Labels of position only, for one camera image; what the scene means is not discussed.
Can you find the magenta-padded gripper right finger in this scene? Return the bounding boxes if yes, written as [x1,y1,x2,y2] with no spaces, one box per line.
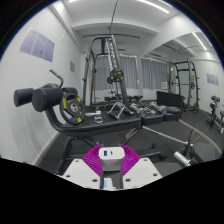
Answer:
[119,143,163,190]

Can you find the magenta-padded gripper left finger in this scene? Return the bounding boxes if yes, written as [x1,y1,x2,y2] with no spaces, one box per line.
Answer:
[61,143,105,190]

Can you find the small white charger block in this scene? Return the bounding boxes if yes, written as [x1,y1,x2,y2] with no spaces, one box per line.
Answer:
[98,146,126,173]

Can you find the silver barbell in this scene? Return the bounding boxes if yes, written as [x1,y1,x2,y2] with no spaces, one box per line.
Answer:
[143,125,194,168]

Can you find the black weight bench roller pads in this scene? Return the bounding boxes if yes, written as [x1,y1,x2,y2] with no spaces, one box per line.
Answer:
[13,83,184,174]

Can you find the chrome dumbbell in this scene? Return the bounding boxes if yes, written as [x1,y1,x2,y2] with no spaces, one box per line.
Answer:
[129,102,148,118]
[148,100,168,115]

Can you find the black weight plate yellow marks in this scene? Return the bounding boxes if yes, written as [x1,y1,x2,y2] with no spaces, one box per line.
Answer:
[59,92,86,126]

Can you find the large black box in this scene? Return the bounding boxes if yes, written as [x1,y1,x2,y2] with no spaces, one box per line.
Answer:
[156,90,185,111]

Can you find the dumbbell rack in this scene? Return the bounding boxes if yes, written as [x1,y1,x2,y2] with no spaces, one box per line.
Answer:
[206,94,224,134]

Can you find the grey window curtain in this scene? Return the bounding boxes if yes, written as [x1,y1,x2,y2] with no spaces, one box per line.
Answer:
[140,57,169,91]
[94,54,139,91]

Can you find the black plate on machine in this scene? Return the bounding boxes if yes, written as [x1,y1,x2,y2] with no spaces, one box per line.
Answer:
[106,68,125,85]

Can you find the black power rack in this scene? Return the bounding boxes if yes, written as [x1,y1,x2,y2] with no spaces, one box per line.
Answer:
[168,58,201,114]

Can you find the long ceiling light strip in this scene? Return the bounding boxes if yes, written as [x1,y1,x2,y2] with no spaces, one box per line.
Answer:
[136,0,170,14]
[191,31,208,51]

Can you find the small chrome cable handle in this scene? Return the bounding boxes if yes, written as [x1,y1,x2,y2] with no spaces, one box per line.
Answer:
[84,110,103,124]

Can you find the metal V-shaped cable handle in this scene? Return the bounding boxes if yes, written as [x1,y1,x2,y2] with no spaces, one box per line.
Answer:
[107,101,134,120]

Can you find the grey cable machine frame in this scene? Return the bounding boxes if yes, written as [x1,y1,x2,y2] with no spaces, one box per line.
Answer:
[81,34,131,108]

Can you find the small purple wall poster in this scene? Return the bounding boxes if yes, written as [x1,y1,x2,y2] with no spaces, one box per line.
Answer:
[206,73,220,87]

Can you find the large purple wall poster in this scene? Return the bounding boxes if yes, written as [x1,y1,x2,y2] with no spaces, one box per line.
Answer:
[18,27,56,63]

